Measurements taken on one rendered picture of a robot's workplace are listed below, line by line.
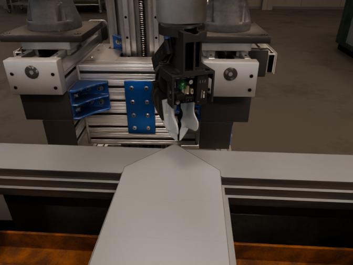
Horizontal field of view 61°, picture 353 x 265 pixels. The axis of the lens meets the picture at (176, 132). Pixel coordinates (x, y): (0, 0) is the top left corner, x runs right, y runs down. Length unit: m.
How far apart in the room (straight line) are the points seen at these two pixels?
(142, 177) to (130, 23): 0.58
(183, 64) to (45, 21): 0.56
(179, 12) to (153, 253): 0.33
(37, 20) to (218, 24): 0.49
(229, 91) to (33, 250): 0.57
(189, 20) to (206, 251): 0.32
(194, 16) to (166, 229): 0.30
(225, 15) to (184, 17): 0.42
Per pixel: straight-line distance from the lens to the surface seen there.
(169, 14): 0.45
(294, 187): 0.59
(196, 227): 0.46
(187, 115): 0.54
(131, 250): 0.43
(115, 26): 1.08
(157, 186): 0.52
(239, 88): 0.78
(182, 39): 0.44
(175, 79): 0.46
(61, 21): 0.93
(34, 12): 0.95
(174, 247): 0.43
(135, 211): 0.48
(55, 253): 0.71
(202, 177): 0.54
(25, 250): 0.74
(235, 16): 0.87
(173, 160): 0.58
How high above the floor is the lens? 1.20
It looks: 29 degrees down
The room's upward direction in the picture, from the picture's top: straight up
